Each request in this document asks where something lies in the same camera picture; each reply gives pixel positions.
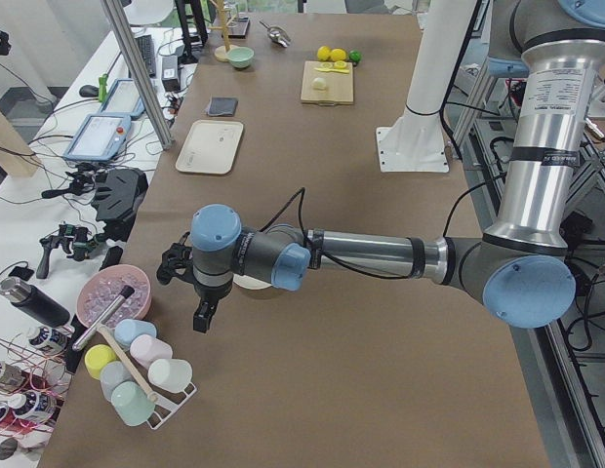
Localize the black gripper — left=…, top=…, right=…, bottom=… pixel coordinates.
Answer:
left=192, top=272, right=233, bottom=332

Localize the round cream plate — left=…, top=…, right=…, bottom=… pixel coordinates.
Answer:
left=233, top=275, right=271, bottom=291

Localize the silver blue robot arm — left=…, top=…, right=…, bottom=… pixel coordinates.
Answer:
left=184, top=1, right=605, bottom=332

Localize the cream rectangular tray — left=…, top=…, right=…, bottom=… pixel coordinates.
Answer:
left=175, top=120, right=244, bottom=176

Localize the pink cup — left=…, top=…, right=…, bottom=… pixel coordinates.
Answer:
left=130, top=334, right=173, bottom=369

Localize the white cup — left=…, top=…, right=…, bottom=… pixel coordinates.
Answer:
left=148, top=359, right=193, bottom=393

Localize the blue cup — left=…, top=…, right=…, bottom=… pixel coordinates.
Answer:
left=114, top=319, right=157, bottom=350

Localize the white cup rack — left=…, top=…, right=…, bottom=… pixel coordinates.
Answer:
left=98, top=326, right=198, bottom=430

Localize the pink bowl of ice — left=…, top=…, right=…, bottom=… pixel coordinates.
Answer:
left=76, top=264, right=151, bottom=329

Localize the grey cup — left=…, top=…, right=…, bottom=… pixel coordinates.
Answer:
left=100, top=361, right=133, bottom=402

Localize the yellow cup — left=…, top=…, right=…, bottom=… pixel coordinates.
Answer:
left=84, top=344, right=118, bottom=380

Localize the mint green cup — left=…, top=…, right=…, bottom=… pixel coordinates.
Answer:
left=110, top=381, right=155, bottom=427

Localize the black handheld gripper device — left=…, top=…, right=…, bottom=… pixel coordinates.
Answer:
left=35, top=223, right=107, bottom=279

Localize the black plastic stand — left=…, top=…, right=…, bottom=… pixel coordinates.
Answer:
left=91, top=169, right=148, bottom=242

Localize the black water bottle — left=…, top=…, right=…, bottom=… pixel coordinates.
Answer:
left=0, top=276, right=70, bottom=328

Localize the blue teach pendant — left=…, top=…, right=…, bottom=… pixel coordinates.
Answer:
left=99, top=78, right=144, bottom=119
left=62, top=112, right=132, bottom=162

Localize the grey folded cloth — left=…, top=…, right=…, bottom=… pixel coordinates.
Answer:
left=205, top=97, right=238, bottom=117

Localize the black computer mouse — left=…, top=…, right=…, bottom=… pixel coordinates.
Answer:
left=79, top=85, right=99, bottom=98

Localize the black power adapter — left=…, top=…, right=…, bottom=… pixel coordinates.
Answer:
left=161, top=55, right=181, bottom=92

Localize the mint green bowl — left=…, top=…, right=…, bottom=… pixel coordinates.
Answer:
left=227, top=47, right=255, bottom=69

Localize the wooden mug tree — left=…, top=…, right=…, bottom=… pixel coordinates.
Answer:
left=210, top=0, right=237, bottom=62

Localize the wooden cutting board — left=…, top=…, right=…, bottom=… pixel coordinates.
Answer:
left=301, top=60, right=354, bottom=105

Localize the black keyboard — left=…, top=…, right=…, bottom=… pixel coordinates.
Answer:
left=135, top=34, right=156, bottom=78

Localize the yellow plastic knife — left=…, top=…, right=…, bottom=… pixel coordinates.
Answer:
left=314, top=66, right=350, bottom=74

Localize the whole yellow lemon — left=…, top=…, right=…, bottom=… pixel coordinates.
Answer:
left=330, top=48, right=348, bottom=62
left=316, top=46, right=332, bottom=61

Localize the metal scoop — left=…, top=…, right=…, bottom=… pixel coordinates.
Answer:
left=260, top=20, right=291, bottom=48

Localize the green lime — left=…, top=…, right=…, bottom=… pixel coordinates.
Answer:
left=348, top=50, right=362, bottom=64

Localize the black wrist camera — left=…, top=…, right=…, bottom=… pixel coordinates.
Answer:
left=156, top=243, right=195, bottom=286

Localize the metal ice scoop handle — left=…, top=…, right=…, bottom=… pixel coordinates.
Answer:
left=71, top=285, right=135, bottom=352

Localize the aluminium frame post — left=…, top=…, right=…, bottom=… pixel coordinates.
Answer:
left=101, top=0, right=174, bottom=150

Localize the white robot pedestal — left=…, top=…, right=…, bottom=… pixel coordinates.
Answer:
left=377, top=0, right=478, bottom=174

